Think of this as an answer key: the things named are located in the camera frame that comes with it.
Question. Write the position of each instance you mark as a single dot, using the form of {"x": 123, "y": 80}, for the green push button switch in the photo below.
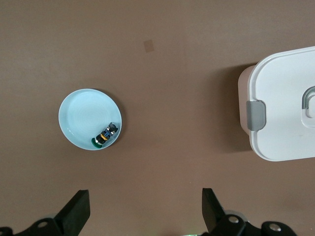
{"x": 105, "y": 135}

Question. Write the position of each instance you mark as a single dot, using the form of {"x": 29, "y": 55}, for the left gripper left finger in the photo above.
{"x": 73, "y": 216}

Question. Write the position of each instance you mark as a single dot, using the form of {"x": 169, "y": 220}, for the brown tape patch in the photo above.
{"x": 148, "y": 46}

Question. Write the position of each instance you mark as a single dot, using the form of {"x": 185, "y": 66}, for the white lidded lunch box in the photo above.
{"x": 283, "y": 127}

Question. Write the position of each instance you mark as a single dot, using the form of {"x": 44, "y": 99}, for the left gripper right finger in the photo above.
{"x": 212, "y": 214}

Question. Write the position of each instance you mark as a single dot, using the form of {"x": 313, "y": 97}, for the grey box latch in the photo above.
{"x": 256, "y": 115}

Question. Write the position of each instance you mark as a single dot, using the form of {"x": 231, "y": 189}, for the light blue round plate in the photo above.
{"x": 83, "y": 115}

